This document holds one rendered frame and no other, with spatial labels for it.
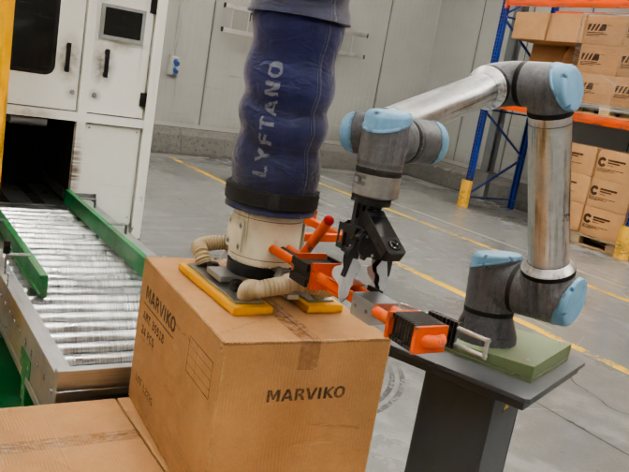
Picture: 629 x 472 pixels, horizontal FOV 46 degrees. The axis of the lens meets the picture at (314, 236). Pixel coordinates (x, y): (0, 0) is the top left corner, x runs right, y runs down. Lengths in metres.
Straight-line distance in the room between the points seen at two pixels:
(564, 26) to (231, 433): 9.33
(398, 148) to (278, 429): 0.65
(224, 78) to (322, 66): 10.21
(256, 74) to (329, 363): 0.65
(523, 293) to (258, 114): 0.95
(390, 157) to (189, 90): 10.33
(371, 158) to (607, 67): 8.61
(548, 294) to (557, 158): 0.39
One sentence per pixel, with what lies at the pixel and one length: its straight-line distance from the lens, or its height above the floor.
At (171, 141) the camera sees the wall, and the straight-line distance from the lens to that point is 11.50.
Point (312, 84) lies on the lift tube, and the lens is 1.67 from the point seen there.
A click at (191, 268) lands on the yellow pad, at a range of 1.89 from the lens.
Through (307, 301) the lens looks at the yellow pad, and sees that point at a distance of 1.75.
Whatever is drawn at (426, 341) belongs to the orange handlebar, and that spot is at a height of 1.07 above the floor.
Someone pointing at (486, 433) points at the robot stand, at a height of 0.55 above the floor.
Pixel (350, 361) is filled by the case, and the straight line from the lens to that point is 1.64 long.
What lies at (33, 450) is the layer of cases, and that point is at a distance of 1.89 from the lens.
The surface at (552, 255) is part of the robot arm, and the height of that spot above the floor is 1.12.
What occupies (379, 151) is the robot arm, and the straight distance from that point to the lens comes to 1.40.
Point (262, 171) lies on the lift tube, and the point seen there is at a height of 1.25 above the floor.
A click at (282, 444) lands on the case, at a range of 1.65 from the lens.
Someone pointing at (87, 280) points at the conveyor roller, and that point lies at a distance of 3.09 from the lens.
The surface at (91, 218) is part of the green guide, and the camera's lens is 3.90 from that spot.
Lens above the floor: 1.47
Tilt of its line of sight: 12 degrees down
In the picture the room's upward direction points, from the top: 10 degrees clockwise
